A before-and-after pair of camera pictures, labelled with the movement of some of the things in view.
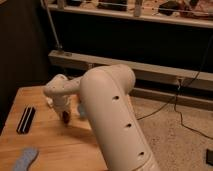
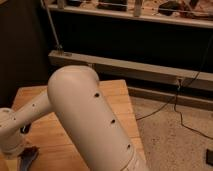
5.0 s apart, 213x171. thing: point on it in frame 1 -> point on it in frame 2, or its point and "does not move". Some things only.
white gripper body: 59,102 -> 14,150
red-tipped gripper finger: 61,114 -> 25,128
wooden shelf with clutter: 188,13 does not move
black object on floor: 209,156 does not move
